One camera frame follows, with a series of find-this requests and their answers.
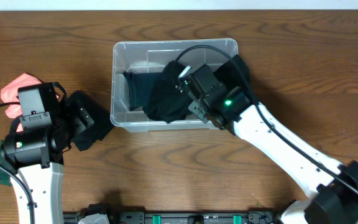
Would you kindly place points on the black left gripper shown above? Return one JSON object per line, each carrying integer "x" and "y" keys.
{"x": 81, "y": 115}

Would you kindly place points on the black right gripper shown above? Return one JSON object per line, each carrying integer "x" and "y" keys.
{"x": 199, "y": 107}

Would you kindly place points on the large black garment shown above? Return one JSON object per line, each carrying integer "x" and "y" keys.
{"x": 161, "y": 100}

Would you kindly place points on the pink garment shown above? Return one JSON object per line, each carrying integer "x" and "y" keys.
{"x": 9, "y": 94}

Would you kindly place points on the dark green garment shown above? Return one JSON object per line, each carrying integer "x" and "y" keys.
{"x": 5, "y": 179}

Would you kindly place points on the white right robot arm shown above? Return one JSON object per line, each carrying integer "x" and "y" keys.
{"x": 331, "y": 187}

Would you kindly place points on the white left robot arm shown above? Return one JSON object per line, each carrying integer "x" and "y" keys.
{"x": 33, "y": 151}

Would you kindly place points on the clear plastic storage container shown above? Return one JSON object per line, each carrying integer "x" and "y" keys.
{"x": 151, "y": 57}

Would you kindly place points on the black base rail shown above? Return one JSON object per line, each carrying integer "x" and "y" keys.
{"x": 103, "y": 213}

